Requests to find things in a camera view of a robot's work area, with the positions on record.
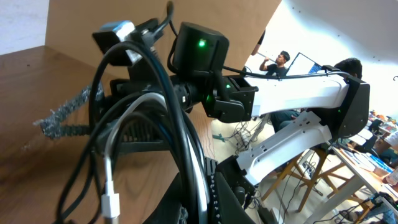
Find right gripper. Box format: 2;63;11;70
33;62;187;155

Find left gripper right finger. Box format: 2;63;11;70
205;157;255;224

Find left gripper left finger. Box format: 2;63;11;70
149;173;182;224

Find white cable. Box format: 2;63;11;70
101;92;208;224

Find black cable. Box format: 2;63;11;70
55;40;206;224

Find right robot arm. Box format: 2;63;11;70
39;19;370;191

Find wooden stool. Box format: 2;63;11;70
261;148;344;212

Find wooden side panel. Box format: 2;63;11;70
45;0;281;68

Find person in black shirt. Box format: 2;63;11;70
259;50;290;77

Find cluttered work table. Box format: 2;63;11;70
331;110;398;215

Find open laptop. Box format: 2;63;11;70
286;52;322;76

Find seated person dark hair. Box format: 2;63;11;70
269;57;363;133

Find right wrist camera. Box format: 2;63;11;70
92;20;142;67

